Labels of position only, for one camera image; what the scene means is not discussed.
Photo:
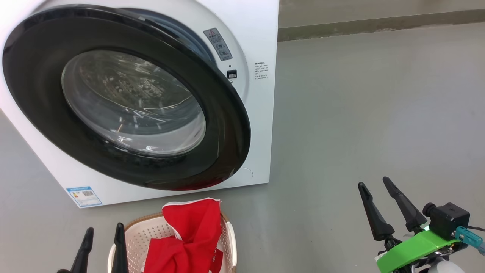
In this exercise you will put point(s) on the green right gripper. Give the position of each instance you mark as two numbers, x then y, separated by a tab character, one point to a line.
416	250

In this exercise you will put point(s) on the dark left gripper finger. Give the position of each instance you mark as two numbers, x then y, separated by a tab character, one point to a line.
84	254
120	254

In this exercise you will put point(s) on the plain red garment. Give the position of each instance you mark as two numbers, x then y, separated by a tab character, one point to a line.
189	235

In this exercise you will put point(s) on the red jersey with white trim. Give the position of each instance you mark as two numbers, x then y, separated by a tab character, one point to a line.
216	259

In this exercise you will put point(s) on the black round glass washer door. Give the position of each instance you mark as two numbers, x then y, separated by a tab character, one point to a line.
38	94

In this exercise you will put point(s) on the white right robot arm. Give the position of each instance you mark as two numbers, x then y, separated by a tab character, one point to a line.
443	267

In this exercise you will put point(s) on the cream perforated laundry basket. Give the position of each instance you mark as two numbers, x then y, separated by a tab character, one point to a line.
140	235

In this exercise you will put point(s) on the white front-load washing machine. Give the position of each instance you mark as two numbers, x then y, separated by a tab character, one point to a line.
261	132

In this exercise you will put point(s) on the black door latch socket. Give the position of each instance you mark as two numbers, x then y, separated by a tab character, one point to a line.
232	74

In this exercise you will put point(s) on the blue energy label sticker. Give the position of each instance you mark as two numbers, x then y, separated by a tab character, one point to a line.
84	196

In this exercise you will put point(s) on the white round drain filter cover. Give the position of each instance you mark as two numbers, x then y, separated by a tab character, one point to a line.
247	175

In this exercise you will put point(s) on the grey warning label sticker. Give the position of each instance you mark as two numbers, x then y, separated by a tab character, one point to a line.
218	44

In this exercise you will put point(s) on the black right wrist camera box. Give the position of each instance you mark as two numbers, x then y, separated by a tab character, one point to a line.
449	220

